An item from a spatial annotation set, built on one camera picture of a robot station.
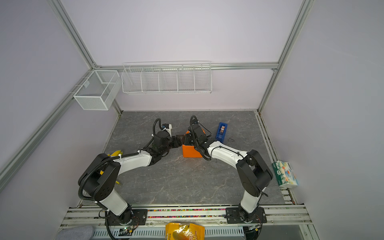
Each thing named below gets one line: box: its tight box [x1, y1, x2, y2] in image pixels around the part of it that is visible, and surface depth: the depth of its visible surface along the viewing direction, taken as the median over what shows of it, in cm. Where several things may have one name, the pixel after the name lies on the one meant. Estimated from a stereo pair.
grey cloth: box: [54, 225, 94, 240], surface depth 69 cm
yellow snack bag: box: [165, 222, 205, 240], surface depth 67 cm
